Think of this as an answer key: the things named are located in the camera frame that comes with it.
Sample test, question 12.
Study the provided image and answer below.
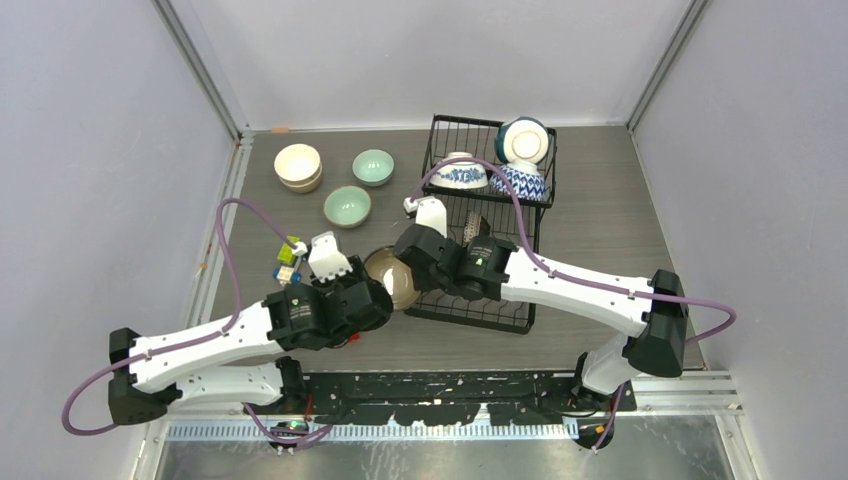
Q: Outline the dark blue glazed bowl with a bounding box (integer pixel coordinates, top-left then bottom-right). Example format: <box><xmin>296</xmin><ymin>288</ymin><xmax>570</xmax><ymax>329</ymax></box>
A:
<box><xmin>364</xmin><ymin>246</ymin><xmax>421</xmax><ymax>311</ymax></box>

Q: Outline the light green bowl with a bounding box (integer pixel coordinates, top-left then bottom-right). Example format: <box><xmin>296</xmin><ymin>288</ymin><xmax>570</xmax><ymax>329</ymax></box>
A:
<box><xmin>323</xmin><ymin>185</ymin><xmax>372</xmax><ymax>229</ymax></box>

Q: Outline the pale green striped bowl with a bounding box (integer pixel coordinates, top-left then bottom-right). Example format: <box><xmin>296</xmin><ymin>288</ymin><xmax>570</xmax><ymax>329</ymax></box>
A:
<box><xmin>351</xmin><ymin>149</ymin><xmax>395</xmax><ymax>187</ymax></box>

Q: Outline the beige bowl with flower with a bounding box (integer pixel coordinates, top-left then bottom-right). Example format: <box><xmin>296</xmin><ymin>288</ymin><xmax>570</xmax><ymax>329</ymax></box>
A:
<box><xmin>274</xmin><ymin>143</ymin><xmax>322</xmax><ymax>185</ymax></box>

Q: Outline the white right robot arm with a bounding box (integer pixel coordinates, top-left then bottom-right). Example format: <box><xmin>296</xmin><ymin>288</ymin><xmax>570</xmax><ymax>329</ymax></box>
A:
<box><xmin>394</xmin><ymin>225</ymin><xmax>687</xmax><ymax>411</ymax></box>

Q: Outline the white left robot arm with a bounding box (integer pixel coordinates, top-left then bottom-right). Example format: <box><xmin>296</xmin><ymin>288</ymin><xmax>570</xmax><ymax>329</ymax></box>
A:
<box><xmin>108</xmin><ymin>256</ymin><xmax>393</xmax><ymax>426</ymax></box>

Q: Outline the black patterned rim bowl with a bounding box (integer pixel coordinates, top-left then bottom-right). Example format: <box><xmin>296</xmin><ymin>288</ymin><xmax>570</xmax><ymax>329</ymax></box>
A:
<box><xmin>462</xmin><ymin>210</ymin><xmax>491</xmax><ymax>245</ymax></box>

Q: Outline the toy truck with green block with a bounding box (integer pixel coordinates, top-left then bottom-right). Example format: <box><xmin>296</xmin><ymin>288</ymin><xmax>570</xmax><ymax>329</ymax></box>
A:
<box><xmin>273</xmin><ymin>236</ymin><xmax>302</xmax><ymax>287</ymax></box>

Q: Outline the white blue floral bowl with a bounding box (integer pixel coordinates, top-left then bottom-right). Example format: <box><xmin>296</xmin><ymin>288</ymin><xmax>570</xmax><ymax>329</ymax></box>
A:
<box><xmin>429</xmin><ymin>152</ymin><xmax>489</xmax><ymax>190</ymax></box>

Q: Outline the blue white zigzag bowl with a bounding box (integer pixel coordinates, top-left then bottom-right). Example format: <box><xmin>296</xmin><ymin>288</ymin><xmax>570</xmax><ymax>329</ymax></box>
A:
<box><xmin>489</xmin><ymin>161</ymin><xmax>546</xmax><ymax>202</ymax></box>

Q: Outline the teal bowl white base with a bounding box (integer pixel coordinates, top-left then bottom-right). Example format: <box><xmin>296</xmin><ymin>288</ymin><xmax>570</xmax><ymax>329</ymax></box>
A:
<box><xmin>494</xmin><ymin>116</ymin><xmax>550</xmax><ymax>165</ymax></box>

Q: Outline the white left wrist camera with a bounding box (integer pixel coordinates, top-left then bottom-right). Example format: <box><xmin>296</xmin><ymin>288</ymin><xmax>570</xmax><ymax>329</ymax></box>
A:
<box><xmin>307</xmin><ymin>231</ymin><xmax>353</xmax><ymax>283</ymax></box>

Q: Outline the black wire dish rack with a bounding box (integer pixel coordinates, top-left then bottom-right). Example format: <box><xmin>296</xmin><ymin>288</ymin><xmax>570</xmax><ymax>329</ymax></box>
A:
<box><xmin>404</xmin><ymin>113</ymin><xmax>559</xmax><ymax>336</ymax></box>

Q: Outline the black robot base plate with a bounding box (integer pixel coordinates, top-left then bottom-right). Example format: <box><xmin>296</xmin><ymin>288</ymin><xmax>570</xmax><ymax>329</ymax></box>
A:
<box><xmin>243</xmin><ymin>370</ymin><xmax>637</xmax><ymax>429</ymax></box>

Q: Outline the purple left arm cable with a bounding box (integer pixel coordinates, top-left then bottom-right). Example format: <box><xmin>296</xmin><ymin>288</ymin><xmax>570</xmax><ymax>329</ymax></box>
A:
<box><xmin>61</xmin><ymin>197</ymin><xmax>333</xmax><ymax>453</ymax></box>

